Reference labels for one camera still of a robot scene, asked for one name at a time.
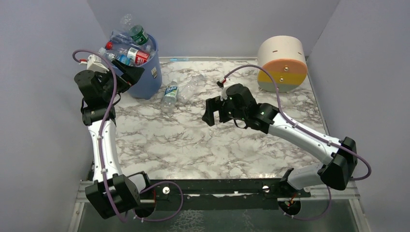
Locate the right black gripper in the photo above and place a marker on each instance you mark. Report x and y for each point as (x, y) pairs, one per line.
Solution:
(219, 110)

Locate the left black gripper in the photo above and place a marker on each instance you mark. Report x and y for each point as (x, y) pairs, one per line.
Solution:
(120, 72)

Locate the red label clear bottle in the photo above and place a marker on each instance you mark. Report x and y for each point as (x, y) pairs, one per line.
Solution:
(137, 57)

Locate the blue label clear bottle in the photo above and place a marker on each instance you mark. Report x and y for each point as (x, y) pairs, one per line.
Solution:
(112, 55)

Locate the clear bottle red cap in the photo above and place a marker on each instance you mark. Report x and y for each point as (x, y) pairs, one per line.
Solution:
(191, 87)

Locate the dark green label bottle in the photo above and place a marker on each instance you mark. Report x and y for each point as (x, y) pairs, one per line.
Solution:
(137, 33)

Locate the blue green label bottle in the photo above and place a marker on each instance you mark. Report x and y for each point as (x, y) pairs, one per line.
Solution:
(170, 97)

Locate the Ganten small water bottle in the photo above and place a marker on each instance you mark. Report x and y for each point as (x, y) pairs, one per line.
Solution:
(120, 37)

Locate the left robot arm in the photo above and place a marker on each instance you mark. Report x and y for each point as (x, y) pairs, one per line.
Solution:
(111, 192)

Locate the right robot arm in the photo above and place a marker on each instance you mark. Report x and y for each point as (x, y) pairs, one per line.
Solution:
(336, 160)

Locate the blue plastic bin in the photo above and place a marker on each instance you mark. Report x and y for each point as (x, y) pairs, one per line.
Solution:
(151, 80)

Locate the cream cylinder with striped face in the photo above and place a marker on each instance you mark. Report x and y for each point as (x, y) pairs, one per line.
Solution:
(283, 57)

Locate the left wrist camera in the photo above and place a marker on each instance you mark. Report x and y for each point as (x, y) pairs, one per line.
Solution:
(94, 63)

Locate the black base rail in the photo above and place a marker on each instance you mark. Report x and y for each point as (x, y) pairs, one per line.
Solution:
(215, 194)

